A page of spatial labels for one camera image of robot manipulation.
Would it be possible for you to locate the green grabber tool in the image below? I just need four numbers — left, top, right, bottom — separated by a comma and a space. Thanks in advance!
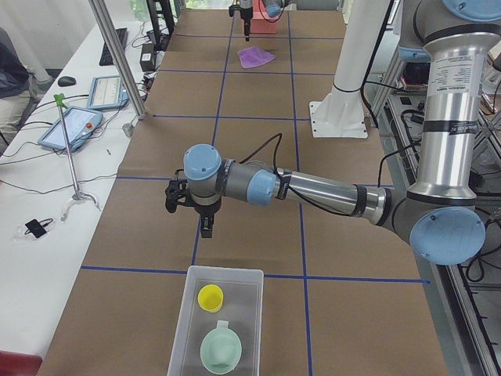
54, 94, 100, 222

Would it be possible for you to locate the yellow plastic cup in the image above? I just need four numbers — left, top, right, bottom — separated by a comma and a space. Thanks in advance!
197, 284, 224, 313

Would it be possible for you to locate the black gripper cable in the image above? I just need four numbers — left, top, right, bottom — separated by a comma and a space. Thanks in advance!
238, 132, 284, 173

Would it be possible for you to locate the black computer mouse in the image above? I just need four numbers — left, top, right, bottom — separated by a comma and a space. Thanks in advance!
57, 76, 77, 87

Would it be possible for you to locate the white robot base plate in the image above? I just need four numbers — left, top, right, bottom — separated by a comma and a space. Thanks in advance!
309, 101, 368, 139

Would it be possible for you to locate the pink plastic tray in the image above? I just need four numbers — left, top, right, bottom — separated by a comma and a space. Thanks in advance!
250, 10, 277, 34

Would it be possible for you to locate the black power adapter box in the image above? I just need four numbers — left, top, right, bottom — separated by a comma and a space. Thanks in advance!
139, 43, 157, 72

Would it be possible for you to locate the purple microfiber cloth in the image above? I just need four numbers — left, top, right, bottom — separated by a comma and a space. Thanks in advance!
237, 46, 276, 69

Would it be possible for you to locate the upper teach pendant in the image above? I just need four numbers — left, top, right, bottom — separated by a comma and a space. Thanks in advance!
87, 75, 129, 110

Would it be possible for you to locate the lower teach pendant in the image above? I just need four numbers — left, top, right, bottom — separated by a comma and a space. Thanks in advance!
38, 107, 103, 151

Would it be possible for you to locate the small black device on bench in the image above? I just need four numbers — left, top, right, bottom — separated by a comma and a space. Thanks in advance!
24, 219, 47, 239

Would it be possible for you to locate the translucent plastic storage box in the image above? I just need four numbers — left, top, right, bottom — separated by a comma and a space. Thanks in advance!
167, 266, 264, 375

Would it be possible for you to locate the teach pendant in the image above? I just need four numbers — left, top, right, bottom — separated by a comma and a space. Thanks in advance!
38, 107, 103, 151
87, 75, 129, 110

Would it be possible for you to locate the aluminium frame post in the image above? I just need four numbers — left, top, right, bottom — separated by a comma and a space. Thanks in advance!
88, 0, 146, 120

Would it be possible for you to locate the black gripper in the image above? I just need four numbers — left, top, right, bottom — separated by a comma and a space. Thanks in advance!
195, 201, 222, 238
241, 8, 251, 42

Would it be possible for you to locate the green plastic bowl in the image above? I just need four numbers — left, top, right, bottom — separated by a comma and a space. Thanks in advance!
200, 327, 242, 375

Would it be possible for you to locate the black keyboard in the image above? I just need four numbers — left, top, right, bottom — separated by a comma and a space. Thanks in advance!
99, 27, 129, 67

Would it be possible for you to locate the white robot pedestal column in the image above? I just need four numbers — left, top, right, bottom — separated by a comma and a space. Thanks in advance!
332, 0, 393, 104

